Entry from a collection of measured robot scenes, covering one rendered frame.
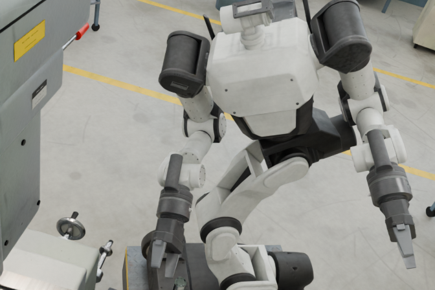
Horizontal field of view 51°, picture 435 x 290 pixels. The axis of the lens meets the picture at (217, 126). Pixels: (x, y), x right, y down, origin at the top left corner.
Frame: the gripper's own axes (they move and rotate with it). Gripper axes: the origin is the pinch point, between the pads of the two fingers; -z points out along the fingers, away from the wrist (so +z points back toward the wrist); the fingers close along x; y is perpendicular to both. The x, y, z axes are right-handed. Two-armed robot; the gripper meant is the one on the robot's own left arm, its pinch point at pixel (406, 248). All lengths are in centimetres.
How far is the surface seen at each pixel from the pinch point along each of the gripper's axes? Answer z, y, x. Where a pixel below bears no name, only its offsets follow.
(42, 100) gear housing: 20, -52, 56
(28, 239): 28, -119, -13
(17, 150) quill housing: 13, -59, 53
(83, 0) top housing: 36, -43, 61
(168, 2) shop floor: 391, -179, -228
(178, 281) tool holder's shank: -4.8, -44.1, 20.2
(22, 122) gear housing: 14, -53, 59
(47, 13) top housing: 24, -41, 69
